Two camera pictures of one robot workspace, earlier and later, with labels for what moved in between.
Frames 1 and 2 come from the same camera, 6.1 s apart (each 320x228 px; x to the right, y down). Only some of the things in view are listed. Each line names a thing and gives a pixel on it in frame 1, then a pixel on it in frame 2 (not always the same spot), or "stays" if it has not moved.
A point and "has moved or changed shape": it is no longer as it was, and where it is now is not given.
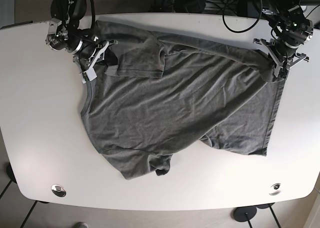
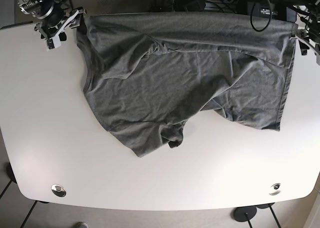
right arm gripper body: x=283 y=56 -> x=305 y=43
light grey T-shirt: x=162 y=93 has moved or changed shape
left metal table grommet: x=58 y=190 stays
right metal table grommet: x=275 y=189 stays
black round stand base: x=244 y=213 stays
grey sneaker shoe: x=80 y=225 stays
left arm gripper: x=91 y=54 -> x=74 y=19
